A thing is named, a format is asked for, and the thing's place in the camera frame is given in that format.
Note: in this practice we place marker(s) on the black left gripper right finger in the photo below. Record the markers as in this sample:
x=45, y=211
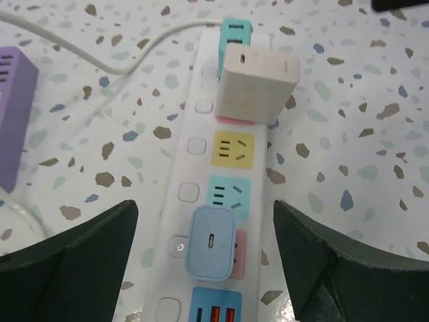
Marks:
x=333, y=277

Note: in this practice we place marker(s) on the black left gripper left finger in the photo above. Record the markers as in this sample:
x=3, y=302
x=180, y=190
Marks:
x=75, y=275

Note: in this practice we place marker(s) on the light blue plug adapter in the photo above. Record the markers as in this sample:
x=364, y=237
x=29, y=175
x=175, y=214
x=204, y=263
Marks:
x=211, y=243

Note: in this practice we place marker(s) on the white multicolour power strip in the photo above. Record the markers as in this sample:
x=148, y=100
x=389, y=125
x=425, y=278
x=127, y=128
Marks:
x=221, y=162

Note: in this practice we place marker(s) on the white charger block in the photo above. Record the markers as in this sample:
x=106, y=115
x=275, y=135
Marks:
x=256, y=83

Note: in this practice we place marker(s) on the teal plug adapter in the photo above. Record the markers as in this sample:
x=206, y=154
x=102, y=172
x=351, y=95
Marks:
x=233, y=31

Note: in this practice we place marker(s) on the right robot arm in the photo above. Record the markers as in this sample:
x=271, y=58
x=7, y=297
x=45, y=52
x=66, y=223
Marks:
x=390, y=5

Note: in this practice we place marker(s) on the purple power strip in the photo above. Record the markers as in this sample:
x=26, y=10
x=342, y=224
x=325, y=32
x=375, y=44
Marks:
x=19, y=77

